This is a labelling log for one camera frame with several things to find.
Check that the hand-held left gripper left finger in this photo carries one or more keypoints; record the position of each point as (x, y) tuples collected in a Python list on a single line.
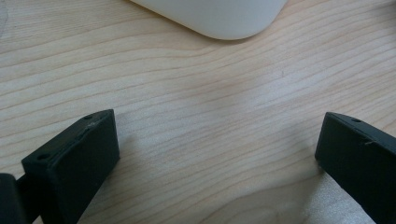
[(71, 168)]

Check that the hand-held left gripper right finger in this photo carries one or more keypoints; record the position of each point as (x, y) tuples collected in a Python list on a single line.
[(361, 161)]

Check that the white plastic container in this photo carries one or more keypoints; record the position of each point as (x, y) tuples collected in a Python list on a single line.
[(214, 15)]

